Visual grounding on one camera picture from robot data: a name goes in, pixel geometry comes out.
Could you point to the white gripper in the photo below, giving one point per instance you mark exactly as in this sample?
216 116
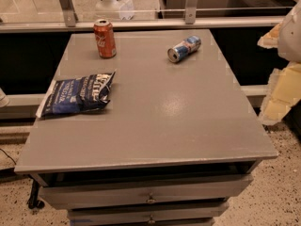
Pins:
291 38

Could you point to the blue silver redbull can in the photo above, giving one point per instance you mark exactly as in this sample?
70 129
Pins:
183 49

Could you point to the orange coca-cola can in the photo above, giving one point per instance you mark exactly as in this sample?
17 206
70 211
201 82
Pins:
104 35

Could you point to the grey drawer cabinet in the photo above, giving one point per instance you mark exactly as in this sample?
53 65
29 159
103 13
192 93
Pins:
164 121

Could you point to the grey drawer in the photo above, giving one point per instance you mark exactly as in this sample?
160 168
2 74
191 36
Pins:
147 192
148 214

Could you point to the blue chips bag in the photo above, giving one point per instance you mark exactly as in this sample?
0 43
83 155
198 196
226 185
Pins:
73 96

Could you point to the top grey drawer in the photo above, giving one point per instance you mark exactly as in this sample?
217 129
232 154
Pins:
147 192

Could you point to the black caster wheel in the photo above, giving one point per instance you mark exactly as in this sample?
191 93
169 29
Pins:
33 201

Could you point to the right metal rail bracket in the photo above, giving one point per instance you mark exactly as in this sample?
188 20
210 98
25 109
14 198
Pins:
190 11

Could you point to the metal rail bracket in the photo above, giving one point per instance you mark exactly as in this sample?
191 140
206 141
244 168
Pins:
69 14
190 11

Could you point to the white pedestal base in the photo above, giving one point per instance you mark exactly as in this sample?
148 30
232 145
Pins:
115 9

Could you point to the left metal rail bracket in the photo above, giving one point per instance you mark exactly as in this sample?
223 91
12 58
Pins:
69 14

